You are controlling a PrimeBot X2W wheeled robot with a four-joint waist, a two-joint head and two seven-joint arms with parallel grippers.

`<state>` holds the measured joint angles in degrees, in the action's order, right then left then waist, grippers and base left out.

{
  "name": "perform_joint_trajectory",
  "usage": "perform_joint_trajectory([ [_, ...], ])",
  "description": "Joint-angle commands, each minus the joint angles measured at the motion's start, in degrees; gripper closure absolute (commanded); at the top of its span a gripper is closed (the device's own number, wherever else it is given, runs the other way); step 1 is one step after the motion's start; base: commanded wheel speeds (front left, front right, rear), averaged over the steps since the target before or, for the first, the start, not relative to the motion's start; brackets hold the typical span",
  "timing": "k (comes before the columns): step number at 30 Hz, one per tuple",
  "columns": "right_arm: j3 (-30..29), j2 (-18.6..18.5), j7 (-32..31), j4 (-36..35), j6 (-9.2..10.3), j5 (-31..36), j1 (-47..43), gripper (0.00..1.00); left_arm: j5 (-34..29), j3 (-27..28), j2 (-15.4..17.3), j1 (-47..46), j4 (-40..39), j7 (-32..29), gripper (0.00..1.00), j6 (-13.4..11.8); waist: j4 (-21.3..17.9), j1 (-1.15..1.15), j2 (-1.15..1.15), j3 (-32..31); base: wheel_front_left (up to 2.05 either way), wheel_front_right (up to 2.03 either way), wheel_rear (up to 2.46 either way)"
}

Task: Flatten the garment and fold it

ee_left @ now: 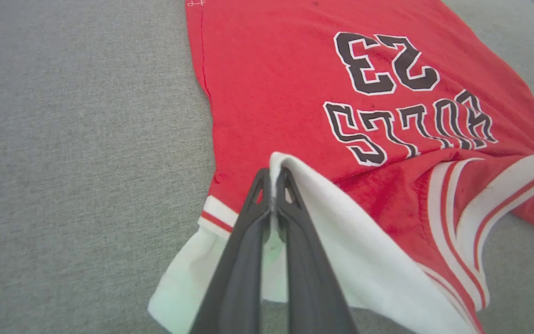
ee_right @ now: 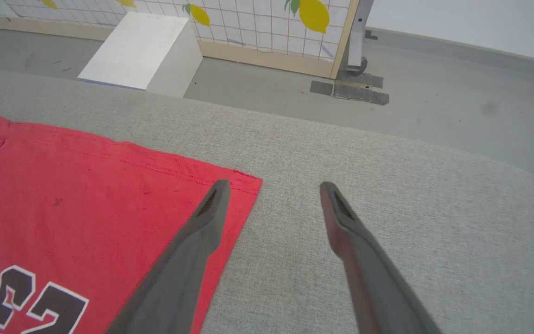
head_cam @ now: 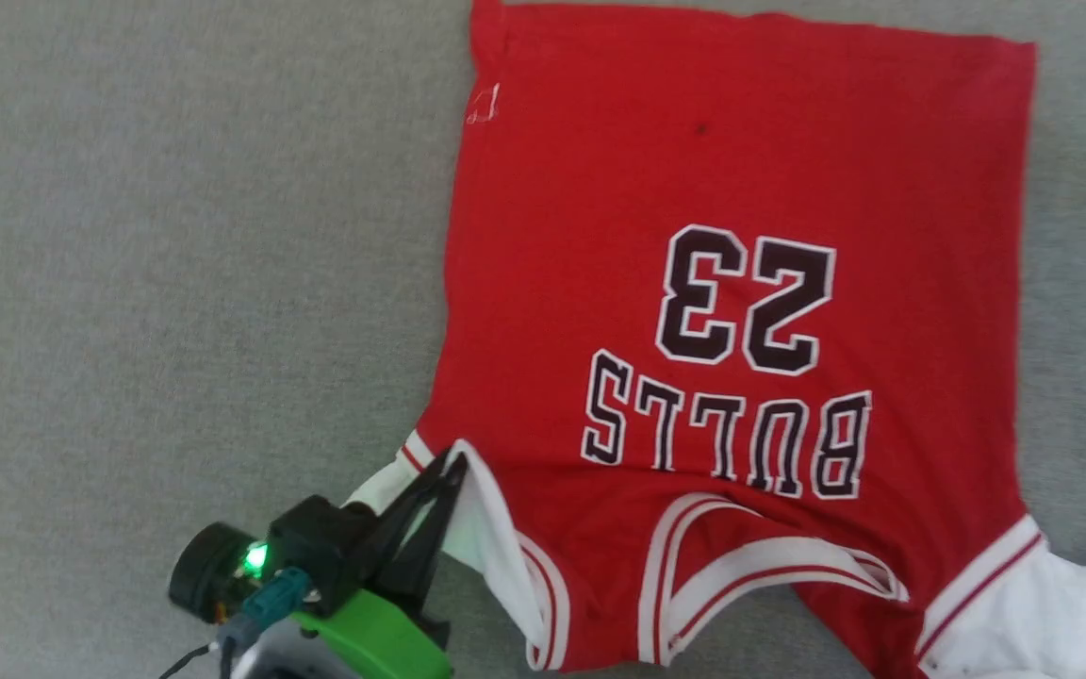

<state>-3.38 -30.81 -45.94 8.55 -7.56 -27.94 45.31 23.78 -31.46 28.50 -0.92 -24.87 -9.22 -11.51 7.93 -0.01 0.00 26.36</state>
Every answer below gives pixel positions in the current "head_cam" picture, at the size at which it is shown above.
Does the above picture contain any red Bulls 23 jersey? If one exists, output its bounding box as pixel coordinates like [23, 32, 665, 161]
[345, 0, 1086, 679]

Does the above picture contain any grey fabric sofa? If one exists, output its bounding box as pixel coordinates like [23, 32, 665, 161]
[0, 0, 1086, 679]

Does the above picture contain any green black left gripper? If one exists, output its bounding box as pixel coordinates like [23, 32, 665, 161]
[293, 449, 469, 679]

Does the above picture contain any teal connector cable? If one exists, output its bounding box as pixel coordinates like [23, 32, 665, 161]
[158, 566, 310, 679]

